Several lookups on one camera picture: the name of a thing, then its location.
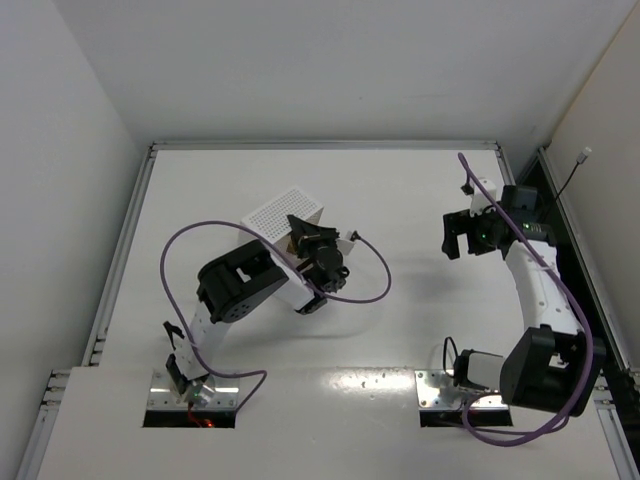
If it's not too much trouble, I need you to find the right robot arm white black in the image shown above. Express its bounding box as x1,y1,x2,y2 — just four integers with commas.
442,181,607,417

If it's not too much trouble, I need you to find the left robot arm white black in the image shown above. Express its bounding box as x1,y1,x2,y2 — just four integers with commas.
163,215,354,405

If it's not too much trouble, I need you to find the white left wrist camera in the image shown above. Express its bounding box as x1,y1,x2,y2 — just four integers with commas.
336,231,360,256

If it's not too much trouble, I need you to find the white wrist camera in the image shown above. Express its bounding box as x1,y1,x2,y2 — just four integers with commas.
461,177,497,217
336,231,360,256

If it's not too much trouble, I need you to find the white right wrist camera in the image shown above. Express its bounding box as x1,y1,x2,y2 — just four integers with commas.
461,177,497,217

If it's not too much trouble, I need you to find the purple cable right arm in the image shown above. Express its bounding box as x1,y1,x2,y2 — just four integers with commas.
457,152,596,447

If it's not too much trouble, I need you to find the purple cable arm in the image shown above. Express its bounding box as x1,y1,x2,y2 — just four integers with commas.
457,152,596,447
159,219,393,417

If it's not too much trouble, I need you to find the aluminium table frame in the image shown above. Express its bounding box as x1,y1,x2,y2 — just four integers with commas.
24,146,638,479

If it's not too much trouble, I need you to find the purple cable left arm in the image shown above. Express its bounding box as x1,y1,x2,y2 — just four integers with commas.
159,219,393,417

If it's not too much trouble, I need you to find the black cable white connector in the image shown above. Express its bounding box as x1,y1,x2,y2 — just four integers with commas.
541,146,592,223

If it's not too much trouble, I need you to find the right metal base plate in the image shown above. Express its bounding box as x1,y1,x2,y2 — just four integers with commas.
414,370,509,412

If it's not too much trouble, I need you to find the metal base plate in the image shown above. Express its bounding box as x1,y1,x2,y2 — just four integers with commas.
146,371,240,412
414,370,509,412

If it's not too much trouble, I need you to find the red wire under base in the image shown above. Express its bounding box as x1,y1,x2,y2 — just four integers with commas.
186,403,216,429

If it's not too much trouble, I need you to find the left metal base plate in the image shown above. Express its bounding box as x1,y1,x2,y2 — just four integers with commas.
146,371,240,412

